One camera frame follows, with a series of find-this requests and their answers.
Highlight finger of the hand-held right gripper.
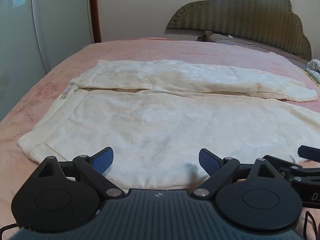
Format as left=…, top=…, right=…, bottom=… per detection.
left=297, top=145, right=320, bottom=161
left=263, top=154, right=304, bottom=181

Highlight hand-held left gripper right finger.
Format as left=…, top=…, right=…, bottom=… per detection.
left=191, top=148, right=286, bottom=201

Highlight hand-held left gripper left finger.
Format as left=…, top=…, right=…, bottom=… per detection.
left=37, top=147, right=125, bottom=201

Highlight cream pants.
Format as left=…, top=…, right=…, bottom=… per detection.
left=16, top=59, right=320, bottom=189

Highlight yellow quilt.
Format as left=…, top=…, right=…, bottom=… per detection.
left=304, top=69, right=320, bottom=87

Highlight white patterned cloth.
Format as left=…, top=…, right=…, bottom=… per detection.
left=305, top=59, right=320, bottom=84

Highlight pink blanket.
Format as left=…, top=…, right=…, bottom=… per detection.
left=0, top=37, right=320, bottom=232

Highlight grey pillow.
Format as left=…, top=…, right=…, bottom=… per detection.
left=196, top=30, right=311, bottom=64

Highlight white wardrobe with flower decals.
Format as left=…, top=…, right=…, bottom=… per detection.
left=0, top=0, right=94, bottom=123

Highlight olive padded headboard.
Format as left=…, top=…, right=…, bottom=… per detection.
left=165, top=0, right=312, bottom=61

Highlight dark cable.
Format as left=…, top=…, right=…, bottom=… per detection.
left=303, top=211, right=320, bottom=240

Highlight black cable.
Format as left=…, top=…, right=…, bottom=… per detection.
left=0, top=223, right=21, bottom=233

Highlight brown wooden door frame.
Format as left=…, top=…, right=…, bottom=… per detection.
left=89, top=0, right=102, bottom=43

